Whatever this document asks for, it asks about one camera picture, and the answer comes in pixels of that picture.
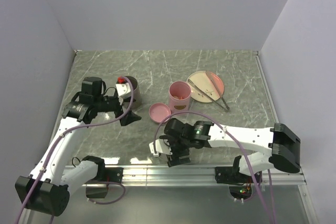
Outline pink cream plate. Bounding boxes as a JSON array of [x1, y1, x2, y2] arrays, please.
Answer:
[[187, 71, 225, 103]]

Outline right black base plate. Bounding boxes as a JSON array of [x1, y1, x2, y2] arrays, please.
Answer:
[[215, 166, 254, 185]]

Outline metal food tongs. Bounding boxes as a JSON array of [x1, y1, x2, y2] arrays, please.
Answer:
[[186, 70, 230, 112]]

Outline pink cylindrical container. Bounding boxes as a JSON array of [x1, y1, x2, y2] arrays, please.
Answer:
[[169, 81, 192, 114]]

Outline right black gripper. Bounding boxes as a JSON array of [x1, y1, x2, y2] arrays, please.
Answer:
[[162, 135, 191, 167]]

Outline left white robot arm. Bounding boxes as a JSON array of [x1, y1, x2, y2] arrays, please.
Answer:
[[15, 76, 141, 217]]

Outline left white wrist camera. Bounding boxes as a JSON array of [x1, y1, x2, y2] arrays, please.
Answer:
[[115, 76, 131, 103]]

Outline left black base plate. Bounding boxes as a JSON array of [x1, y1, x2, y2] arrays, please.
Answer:
[[102, 167, 123, 183]]

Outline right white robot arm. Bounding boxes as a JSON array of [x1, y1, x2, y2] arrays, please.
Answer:
[[149, 118, 301, 185]]

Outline grey cylindrical container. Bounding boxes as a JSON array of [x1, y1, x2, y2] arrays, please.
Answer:
[[126, 76, 142, 110]]

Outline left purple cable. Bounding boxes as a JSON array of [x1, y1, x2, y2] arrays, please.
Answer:
[[13, 76, 135, 224]]

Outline aluminium mounting rail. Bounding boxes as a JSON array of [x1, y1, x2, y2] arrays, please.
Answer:
[[106, 164, 307, 187]]

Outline pink lid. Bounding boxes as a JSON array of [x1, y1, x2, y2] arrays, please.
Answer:
[[149, 103, 171, 123]]

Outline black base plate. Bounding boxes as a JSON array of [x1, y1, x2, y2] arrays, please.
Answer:
[[102, 167, 123, 183], [215, 166, 254, 185]]

